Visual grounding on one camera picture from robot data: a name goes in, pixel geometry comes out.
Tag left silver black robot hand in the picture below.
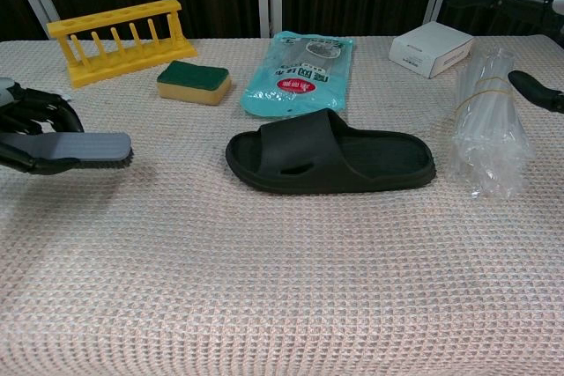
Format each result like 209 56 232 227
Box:
0 76 85 174

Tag grey scrub brush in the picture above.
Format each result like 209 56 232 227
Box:
0 130 133 169

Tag green yellow sponge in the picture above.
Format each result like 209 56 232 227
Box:
156 60 233 107

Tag teal cloth package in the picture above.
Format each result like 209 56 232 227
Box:
240 31 356 118

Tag black slide slipper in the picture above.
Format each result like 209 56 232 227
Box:
225 107 436 195

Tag yellow test tube rack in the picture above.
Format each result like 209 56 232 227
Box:
46 0 199 89

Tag beige waffle tablecloth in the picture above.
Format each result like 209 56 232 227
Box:
0 34 564 376

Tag bagged clear stick bundle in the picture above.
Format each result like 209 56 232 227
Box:
449 47 537 199

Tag white cardboard box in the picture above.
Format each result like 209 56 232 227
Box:
388 21 477 80

